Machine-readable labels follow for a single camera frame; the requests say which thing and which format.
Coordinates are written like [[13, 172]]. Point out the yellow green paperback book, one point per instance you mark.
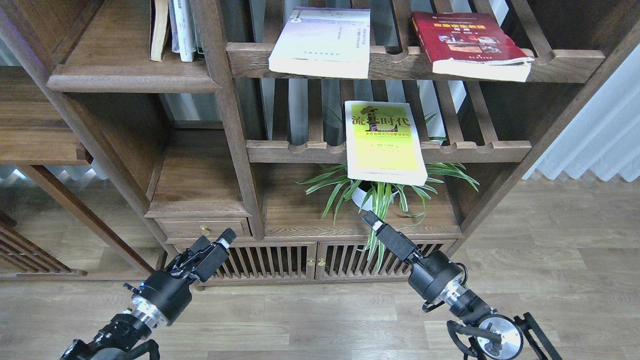
[[382, 143]]

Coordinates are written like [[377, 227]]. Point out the tan upright book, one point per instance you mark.
[[159, 27]]

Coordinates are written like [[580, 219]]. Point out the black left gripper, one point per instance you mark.
[[163, 296]]

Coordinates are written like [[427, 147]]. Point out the white upright book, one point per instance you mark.
[[182, 30]]

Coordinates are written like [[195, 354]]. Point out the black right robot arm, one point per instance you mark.
[[482, 332]]

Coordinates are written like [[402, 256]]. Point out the dark green upright book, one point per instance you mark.
[[198, 43]]

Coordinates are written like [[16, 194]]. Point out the white plant pot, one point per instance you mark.
[[359, 195]]

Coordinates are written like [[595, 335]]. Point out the brass drawer knob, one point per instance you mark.
[[205, 231]]

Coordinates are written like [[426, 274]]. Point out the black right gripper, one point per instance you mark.
[[434, 277]]

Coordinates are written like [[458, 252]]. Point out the green spider plant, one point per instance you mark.
[[412, 199]]

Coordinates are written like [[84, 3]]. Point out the white curtain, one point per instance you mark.
[[604, 137]]

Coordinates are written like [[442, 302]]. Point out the red paperback book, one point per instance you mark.
[[470, 45]]

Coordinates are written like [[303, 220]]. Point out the white lavender paperback book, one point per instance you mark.
[[324, 41]]

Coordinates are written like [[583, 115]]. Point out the dark wooden bookshelf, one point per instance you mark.
[[213, 143]]

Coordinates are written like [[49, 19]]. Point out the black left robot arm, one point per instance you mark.
[[124, 338]]

